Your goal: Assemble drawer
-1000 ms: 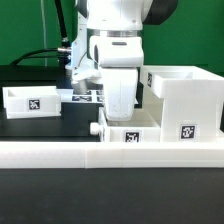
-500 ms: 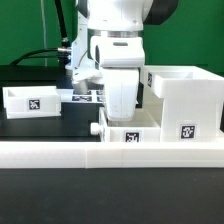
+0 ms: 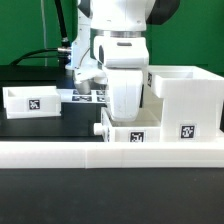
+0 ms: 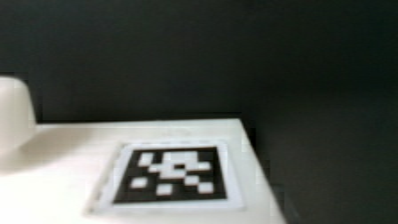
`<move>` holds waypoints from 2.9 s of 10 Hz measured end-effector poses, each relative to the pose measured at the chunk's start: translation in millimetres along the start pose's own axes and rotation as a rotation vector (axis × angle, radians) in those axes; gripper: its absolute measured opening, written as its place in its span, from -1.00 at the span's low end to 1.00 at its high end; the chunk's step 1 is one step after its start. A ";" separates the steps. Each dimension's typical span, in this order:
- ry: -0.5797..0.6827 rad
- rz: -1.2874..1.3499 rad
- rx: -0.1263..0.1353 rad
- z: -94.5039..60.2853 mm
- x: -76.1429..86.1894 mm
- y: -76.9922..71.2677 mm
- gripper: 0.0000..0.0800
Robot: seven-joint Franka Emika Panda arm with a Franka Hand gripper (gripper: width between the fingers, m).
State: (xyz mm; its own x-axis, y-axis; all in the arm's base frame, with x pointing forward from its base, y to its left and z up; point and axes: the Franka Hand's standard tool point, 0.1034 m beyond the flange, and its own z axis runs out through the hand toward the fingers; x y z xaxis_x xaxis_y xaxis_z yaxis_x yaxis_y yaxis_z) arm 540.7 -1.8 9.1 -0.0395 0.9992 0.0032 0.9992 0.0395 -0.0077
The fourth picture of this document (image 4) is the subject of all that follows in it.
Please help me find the white front drawer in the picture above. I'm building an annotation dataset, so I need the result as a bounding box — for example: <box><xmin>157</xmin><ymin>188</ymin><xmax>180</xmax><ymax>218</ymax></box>
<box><xmin>0</xmin><ymin>76</ymin><xmax>288</xmax><ymax>224</ymax></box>

